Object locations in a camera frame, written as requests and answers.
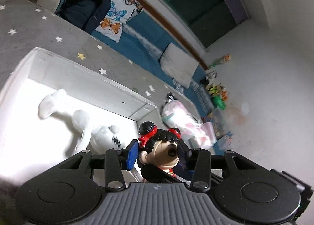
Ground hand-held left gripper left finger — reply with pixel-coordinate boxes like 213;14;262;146
58;140;139;190

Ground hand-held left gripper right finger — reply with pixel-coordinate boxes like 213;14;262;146
177;142;258;190

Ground black-haired doll figurine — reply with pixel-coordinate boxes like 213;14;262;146
137;121;194;184

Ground cardboard box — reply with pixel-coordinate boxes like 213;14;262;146
0;47;158;191

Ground pink white tissue pack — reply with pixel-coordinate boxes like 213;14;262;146
161;100;204;140
194;121;218;149

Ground colourful toy box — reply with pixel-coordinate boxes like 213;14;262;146
201;110;234;142

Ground black white plush toy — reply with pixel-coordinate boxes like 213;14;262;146
200;69;218;85

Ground plain square cushion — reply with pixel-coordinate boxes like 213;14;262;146
159;43;199;88

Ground orange green plush toy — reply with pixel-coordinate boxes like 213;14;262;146
212;54;232;67

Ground blue sofa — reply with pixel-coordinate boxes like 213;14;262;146
37;0;221;122

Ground butterfly print pillow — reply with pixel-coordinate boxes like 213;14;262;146
94;0;144;43

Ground dark glass window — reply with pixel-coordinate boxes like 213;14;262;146
137;0;249;49

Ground dark blue backpack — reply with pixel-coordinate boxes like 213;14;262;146
54;0;112;33

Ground brown wooden rail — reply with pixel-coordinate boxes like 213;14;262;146
127;0;209;70

